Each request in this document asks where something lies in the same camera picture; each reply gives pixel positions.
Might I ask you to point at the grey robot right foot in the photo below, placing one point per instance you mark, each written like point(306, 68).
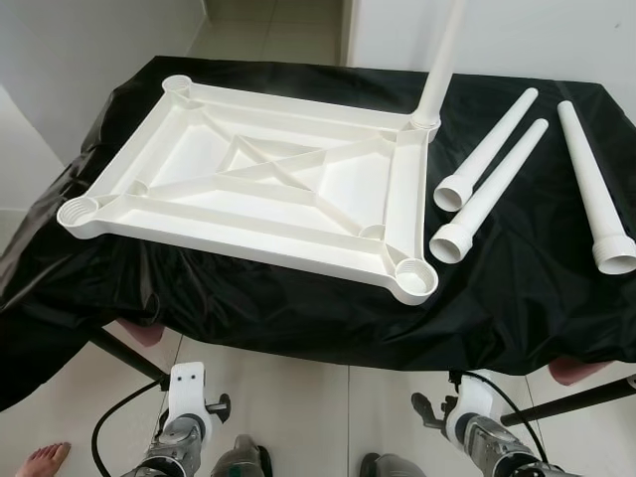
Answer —
point(393, 465)

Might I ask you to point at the black table cloth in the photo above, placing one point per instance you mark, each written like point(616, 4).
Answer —
point(298, 308)

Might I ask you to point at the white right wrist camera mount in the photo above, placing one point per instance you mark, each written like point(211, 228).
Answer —
point(469, 407)

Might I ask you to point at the white plastic children table top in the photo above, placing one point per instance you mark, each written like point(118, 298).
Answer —
point(199, 149)

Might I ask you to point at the grey robot left foot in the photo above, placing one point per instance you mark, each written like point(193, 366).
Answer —
point(238, 457)

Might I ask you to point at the grey robot foot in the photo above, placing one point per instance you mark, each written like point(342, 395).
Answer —
point(393, 465)
point(238, 457)

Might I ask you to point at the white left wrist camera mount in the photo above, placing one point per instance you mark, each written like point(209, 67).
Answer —
point(189, 388)

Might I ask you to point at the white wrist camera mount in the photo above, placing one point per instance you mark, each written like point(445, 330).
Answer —
point(189, 388)
point(469, 407)

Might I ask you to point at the person's bare foot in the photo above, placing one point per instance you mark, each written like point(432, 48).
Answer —
point(40, 459)

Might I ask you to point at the white plastic table leg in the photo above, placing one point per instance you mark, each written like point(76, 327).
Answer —
point(596, 189)
point(487, 149)
point(487, 194)
point(437, 60)

